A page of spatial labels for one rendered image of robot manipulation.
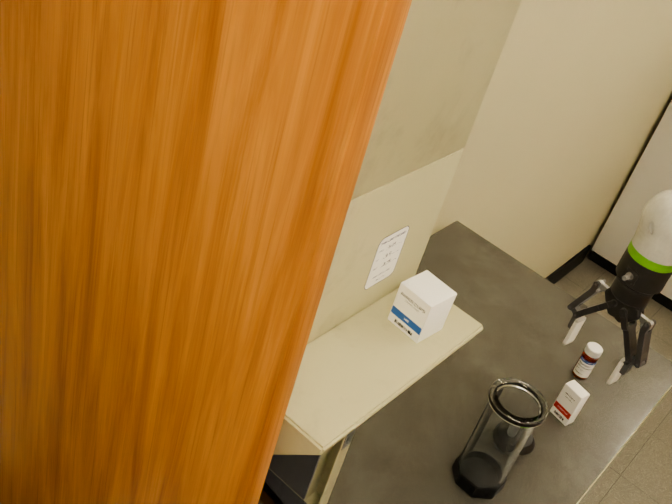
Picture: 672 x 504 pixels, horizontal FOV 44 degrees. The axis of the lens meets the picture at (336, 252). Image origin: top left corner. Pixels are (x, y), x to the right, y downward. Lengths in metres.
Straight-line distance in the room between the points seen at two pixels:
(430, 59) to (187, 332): 0.35
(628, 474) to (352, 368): 2.45
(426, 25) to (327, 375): 0.39
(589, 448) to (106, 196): 1.30
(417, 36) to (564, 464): 1.20
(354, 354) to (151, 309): 0.26
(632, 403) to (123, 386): 1.36
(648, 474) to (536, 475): 1.64
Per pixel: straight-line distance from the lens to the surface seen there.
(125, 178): 0.79
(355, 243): 0.91
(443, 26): 0.82
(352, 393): 0.93
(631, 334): 1.72
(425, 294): 1.00
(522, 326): 2.09
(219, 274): 0.73
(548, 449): 1.83
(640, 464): 3.40
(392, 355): 0.99
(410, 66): 0.81
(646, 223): 1.58
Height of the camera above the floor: 2.16
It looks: 36 degrees down
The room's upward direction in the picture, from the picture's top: 17 degrees clockwise
